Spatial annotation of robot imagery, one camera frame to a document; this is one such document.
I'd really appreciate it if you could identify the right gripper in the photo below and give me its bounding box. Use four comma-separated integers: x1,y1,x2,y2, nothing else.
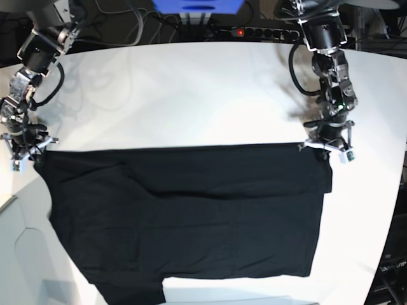
1,124,59,165

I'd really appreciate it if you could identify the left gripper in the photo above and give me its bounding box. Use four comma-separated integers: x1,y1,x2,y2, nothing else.
298,119,355,161

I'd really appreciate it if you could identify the black T-shirt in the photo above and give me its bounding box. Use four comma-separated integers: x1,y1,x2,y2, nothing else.
35,144,333,304

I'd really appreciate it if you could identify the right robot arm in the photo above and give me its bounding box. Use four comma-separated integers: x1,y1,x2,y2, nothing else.
1,1,86,172

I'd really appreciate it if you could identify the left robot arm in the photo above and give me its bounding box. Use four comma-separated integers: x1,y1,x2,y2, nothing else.
274,1,357,164

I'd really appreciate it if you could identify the black power strip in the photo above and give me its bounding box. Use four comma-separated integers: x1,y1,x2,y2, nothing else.
207,27,300,44

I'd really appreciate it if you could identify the black equipment rack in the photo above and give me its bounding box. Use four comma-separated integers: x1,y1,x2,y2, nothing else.
368,180,407,305

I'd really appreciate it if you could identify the blue plastic bin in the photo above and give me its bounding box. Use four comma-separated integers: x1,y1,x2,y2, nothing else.
152,0,244,15

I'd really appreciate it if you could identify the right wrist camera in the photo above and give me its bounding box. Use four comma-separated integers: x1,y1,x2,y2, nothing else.
10,159,26,173

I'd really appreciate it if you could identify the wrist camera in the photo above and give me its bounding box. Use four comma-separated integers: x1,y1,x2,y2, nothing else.
339,149,355,165
10,159,26,173

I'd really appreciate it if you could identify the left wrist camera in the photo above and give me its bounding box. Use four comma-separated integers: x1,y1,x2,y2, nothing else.
339,149,355,165

